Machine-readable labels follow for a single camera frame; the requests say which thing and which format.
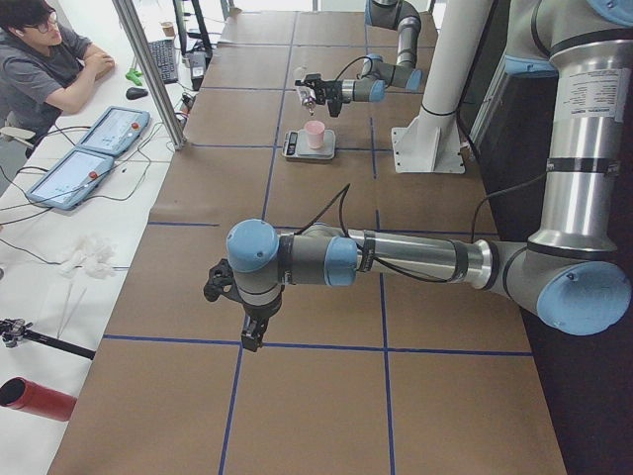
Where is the silver digital kitchen scale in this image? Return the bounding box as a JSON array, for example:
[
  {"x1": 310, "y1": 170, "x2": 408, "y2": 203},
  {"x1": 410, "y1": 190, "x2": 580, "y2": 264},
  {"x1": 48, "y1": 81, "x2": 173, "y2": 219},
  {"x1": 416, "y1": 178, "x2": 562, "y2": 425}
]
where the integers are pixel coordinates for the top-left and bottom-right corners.
[{"x1": 282, "y1": 130, "x2": 336, "y2": 161}]

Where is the brown paper coffee cup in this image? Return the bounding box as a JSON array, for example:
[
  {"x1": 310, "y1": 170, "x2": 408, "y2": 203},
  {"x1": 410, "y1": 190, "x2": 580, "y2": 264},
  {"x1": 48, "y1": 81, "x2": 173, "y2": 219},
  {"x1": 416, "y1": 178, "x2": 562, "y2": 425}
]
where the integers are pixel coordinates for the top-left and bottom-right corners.
[{"x1": 160, "y1": 21, "x2": 176, "y2": 39}]

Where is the seated person in grey shirt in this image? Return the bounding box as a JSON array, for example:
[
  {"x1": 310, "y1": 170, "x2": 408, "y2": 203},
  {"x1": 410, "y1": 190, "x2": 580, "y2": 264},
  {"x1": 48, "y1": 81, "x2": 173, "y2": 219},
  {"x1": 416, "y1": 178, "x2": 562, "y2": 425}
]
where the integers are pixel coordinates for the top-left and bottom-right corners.
[{"x1": 1, "y1": 1, "x2": 115, "y2": 144}]

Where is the red bottle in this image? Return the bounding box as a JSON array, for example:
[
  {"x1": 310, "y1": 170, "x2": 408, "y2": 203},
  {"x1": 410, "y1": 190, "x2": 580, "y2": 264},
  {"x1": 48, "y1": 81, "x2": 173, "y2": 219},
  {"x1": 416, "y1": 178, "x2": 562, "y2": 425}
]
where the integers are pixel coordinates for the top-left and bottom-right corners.
[{"x1": 1, "y1": 377, "x2": 77, "y2": 422}]

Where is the lower teach pendant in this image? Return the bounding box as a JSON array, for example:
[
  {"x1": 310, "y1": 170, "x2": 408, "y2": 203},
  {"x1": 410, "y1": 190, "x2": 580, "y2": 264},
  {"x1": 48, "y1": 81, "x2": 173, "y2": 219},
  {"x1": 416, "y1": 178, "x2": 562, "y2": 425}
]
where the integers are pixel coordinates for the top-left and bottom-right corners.
[{"x1": 25, "y1": 147, "x2": 114, "y2": 211}]

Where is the teach pendant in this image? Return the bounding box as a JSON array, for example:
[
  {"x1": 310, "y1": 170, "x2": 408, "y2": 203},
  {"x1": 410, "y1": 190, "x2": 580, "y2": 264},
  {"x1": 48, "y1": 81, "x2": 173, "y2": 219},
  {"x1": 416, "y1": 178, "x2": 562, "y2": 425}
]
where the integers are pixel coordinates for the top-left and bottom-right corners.
[
  {"x1": 76, "y1": 106, "x2": 150, "y2": 158},
  {"x1": 25, "y1": 147, "x2": 114, "y2": 211}
]

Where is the glass sauce dispenser bottle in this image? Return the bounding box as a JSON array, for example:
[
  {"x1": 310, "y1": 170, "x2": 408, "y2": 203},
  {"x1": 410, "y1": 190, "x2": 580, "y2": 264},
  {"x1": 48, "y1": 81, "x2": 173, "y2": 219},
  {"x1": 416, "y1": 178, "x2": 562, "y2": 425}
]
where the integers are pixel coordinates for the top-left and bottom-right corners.
[{"x1": 293, "y1": 66, "x2": 317, "y2": 117}]

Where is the black keyboard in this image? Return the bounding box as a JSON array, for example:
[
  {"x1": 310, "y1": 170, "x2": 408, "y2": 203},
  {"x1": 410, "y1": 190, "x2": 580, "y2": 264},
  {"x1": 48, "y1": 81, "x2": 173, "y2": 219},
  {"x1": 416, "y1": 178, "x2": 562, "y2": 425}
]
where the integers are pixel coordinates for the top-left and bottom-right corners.
[{"x1": 147, "y1": 39, "x2": 178, "y2": 84}]

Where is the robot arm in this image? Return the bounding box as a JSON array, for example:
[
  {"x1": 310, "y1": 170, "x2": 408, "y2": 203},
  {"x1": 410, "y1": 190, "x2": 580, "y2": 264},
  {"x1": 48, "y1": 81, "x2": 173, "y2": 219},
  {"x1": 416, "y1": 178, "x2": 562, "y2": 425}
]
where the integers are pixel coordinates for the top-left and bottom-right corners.
[
  {"x1": 294, "y1": 1, "x2": 422, "y2": 118},
  {"x1": 204, "y1": 1, "x2": 632, "y2": 351}
]

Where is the aluminium frame post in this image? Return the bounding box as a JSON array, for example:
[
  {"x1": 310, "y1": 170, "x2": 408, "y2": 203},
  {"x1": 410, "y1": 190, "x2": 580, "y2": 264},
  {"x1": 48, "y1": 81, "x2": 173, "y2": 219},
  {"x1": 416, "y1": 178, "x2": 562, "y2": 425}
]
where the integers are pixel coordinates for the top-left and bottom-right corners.
[{"x1": 113, "y1": 0, "x2": 186, "y2": 150}]

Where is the upper teach pendant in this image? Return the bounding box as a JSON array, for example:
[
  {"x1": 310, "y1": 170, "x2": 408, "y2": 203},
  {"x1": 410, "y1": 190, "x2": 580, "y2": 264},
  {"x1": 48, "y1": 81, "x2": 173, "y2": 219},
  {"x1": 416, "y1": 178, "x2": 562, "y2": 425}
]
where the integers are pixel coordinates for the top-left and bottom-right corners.
[{"x1": 76, "y1": 106, "x2": 150, "y2": 158}]

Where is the green plastic clamp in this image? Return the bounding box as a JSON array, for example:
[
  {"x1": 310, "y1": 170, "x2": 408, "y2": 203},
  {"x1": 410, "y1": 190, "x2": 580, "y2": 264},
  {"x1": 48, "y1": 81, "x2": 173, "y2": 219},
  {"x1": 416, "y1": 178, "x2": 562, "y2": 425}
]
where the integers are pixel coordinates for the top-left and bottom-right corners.
[{"x1": 125, "y1": 68, "x2": 142, "y2": 87}]

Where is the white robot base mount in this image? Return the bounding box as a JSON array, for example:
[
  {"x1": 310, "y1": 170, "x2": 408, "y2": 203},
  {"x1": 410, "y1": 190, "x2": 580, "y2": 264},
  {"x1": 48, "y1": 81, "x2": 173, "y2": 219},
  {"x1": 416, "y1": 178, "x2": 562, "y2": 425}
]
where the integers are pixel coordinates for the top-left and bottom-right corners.
[{"x1": 392, "y1": 0, "x2": 494, "y2": 174}]

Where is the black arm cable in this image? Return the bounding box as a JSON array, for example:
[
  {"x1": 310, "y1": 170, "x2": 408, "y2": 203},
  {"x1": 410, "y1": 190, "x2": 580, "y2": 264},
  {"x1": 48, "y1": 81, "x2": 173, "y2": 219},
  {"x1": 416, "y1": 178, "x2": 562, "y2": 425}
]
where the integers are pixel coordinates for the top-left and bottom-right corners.
[
  {"x1": 294, "y1": 183, "x2": 548, "y2": 286},
  {"x1": 331, "y1": 54, "x2": 377, "y2": 85}
]

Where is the pink paper cup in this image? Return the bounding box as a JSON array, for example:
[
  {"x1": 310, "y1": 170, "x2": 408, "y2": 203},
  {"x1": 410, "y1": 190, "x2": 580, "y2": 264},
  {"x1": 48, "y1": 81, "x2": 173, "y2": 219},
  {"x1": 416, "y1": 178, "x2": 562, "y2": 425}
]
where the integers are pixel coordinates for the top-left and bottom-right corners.
[{"x1": 304, "y1": 120, "x2": 325, "y2": 149}]

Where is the black computer mouse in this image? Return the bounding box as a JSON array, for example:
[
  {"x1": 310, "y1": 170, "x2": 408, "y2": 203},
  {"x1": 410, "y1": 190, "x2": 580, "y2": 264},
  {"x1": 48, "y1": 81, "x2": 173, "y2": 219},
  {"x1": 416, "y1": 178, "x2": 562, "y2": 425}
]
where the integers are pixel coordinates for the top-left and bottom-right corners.
[{"x1": 126, "y1": 87, "x2": 148, "y2": 101}]

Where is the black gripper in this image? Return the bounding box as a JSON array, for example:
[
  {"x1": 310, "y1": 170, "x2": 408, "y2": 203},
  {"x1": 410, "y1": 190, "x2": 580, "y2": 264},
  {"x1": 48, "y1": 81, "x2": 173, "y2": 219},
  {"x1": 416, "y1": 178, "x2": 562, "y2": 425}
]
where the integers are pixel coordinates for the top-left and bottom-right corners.
[
  {"x1": 295, "y1": 73, "x2": 345, "y2": 118},
  {"x1": 203, "y1": 258, "x2": 283, "y2": 352}
]

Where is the black power adapter brick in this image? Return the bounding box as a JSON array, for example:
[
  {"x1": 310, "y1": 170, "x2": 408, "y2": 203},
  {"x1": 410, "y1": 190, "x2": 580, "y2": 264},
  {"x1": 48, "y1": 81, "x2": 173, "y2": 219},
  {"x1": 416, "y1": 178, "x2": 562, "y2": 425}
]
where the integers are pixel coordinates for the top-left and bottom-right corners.
[{"x1": 187, "y1": 51, "x2": 207, "y2": 91}]

